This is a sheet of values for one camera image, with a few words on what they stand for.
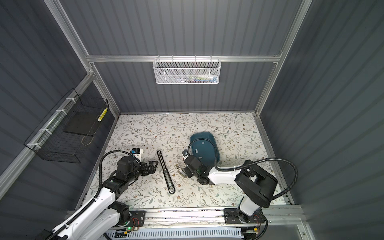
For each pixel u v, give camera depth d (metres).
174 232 0.71
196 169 0.67
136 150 0.74
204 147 1.00
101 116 0.81
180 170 0.89
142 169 0.74
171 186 0.82
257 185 0.45
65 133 0.73
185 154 0.77
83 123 0.77
